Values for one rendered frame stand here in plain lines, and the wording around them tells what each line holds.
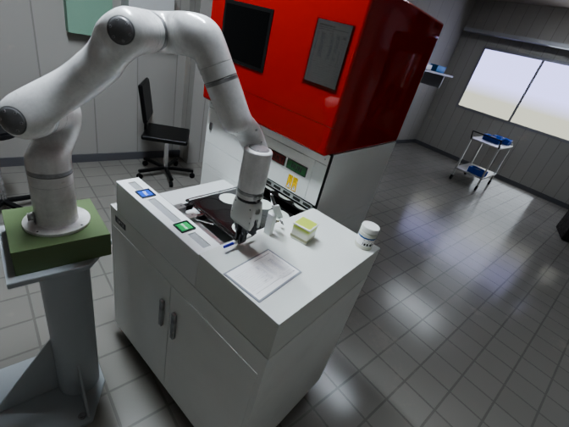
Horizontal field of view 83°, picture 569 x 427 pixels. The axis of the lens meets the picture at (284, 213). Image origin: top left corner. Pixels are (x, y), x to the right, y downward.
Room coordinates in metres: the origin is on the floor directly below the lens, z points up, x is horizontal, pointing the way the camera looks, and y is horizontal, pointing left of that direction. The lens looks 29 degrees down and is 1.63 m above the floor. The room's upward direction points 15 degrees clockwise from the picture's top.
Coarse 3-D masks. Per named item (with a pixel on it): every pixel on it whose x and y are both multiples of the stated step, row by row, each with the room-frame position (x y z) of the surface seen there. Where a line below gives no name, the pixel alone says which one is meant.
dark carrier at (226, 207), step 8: (224, 192) 1.36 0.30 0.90; (232, 192) 1.38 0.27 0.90; (192, 200) 1.21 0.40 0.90; (200, 200) 1.23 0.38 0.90; (208, 200) 1.25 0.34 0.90; (216, 200) 1.27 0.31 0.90; (208, 208) 1.18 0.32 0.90; (216, 208) 1.20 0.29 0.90; (224, 208) 1.21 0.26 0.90; (272, 208) 1.32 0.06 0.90; (280, 208) 1.35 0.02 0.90; (216, 216) 1.14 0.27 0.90; (224, 216) 1.15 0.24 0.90; (264, 216) 1.24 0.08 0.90; (224, 224) 1.10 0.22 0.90; (232, 224) 1.11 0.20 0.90; (264, 224) 1.18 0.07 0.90; (232, 232) 1.05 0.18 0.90
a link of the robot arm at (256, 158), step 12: (252, 144) 0.91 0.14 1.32; (252, 156) 0.85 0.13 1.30; (264, 156) 0.86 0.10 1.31; (240, 168) 0.88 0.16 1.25; (252, 168) 0.85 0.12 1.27; (264, 168) 0.87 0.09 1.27; (240, 180) 0.86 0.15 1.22; (252, 180) 0.85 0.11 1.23; (264, 180) 0.88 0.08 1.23; (252, 192) 0.85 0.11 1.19
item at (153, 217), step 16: (128, 192) 1.05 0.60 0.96; (128, 208) 1.05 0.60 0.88; (144, 208) 0.98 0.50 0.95; (160, 208) 1.00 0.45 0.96; (176, 208) 1.02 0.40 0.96; (144, 224) 0.98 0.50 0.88; (160, 224) 0.92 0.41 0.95; (192, 224) 0.95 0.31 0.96; (160, 240) 0.92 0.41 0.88; (176, 240) 0.87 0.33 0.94; (192, 240) 0.86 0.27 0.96; (208, 240) 0.89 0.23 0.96; (176, 256) 0.86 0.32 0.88; (192, 256) 0.81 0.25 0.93; (192, 272) 0.81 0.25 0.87
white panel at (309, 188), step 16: (208, 112) 1.77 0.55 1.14; (208, 128) 1.76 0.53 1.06; (208, 144) 1.75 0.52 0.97; (224, 144) 1.67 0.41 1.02; (272, 144) 1.49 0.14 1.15; (288, 144) 1.44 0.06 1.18; (208, 160) 1.74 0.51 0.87; (224, 160) 1.66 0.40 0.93; (240, 160) 1.60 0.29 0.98; (272, 160) 1.48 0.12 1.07; (304, 160) 1.38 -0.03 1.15; (320, 160) 1.34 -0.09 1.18; (224, 176) 1.65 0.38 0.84; (272, 176) 1.47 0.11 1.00; (320, 176) 1.32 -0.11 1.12; (304, 192) 1.36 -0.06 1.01; (320, 192) 1.32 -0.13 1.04; (288, 208) 1.42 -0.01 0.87
